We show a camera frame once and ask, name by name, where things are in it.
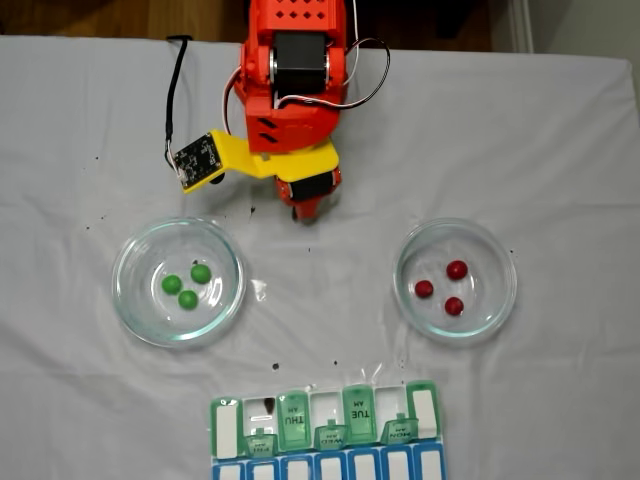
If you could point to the red round pill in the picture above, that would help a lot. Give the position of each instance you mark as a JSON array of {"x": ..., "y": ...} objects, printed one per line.
[
  {"x": 457, "y": 270},
  {"x": 424, "y": 288},
  {"x": 454, "y": 306}
]

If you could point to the weekly pill organizer box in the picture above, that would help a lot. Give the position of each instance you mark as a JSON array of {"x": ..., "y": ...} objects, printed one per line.
[{"x": 360, "y": 415}]

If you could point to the green round pill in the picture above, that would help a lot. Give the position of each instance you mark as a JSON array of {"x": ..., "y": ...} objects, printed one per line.
[
  {"x": 188, "y": 299},
  {"x": 200, "y": 273},
  {"x": 171, "y": 284}
]

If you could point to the clear glass bowl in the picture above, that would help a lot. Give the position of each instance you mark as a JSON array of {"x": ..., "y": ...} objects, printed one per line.
[
  {"x": 480, "y": 320},
  {"x": 145, "y": 310}
]

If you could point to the white tablecloth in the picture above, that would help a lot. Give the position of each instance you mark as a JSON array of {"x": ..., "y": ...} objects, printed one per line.
[{"x": 75, "y": 150}]

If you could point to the camera board on yellow mount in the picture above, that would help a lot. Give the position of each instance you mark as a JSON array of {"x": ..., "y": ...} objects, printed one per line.
[{"x": 197, "y": 160}]

